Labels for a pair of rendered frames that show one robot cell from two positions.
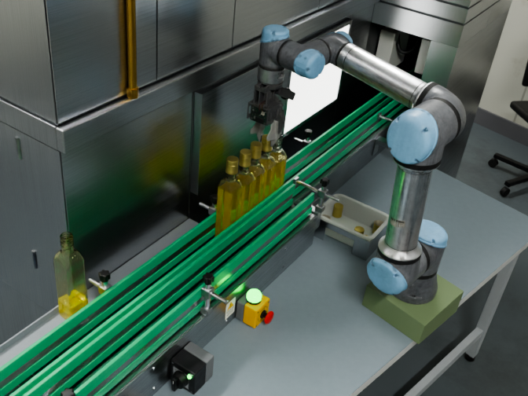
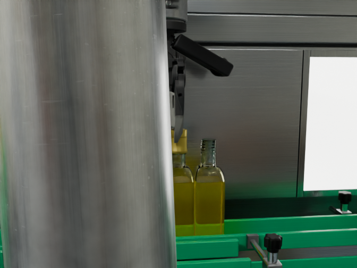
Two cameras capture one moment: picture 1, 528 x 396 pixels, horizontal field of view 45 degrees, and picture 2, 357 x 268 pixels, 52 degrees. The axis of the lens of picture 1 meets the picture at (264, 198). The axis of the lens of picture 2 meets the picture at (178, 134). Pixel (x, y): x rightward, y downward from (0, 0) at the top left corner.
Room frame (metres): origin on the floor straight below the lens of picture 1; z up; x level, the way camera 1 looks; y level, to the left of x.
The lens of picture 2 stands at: (1.28, -0.54, 1.25)
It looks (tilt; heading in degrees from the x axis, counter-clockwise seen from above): 8 degrees down; 53
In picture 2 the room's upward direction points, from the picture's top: straight up
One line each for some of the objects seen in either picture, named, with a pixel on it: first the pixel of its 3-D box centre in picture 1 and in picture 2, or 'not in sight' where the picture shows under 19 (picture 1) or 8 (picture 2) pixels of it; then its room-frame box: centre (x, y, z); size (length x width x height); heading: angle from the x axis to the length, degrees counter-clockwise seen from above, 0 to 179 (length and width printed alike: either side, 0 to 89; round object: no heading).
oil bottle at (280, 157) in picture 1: (273, 177); (207, 217); (1.74, -0.02, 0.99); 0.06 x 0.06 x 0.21; 59
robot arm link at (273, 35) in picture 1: (274, 47); not in sight; (1.67, 0.02, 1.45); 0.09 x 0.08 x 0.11; 50
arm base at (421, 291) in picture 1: (414, 273); not in sight; (1.46, -0.47, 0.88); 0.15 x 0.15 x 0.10
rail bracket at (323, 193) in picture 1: (316, 192); (266, 265); (1.74, -0.17, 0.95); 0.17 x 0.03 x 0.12; 60
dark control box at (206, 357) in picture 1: (192, 368); not in sight; (1.09, 0.13, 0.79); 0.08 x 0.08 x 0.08; 60
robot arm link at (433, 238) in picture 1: (422, 246); not in sight; (1.45, -0.47, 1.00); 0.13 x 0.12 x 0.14; 140
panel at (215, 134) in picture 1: (279, 97); (289, 125); (1.99, -0.01, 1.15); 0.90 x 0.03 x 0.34; 150
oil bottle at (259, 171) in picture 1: (251, 192); not in sight; (1.64, 0.04, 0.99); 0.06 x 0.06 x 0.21; 59
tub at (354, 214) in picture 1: (350, 224); not in sight; (1.79, -0.31, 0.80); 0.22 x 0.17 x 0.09; 60
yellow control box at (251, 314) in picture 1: (253, 309); not in sight; (1.34, -0.01, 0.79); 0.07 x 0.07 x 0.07; 60
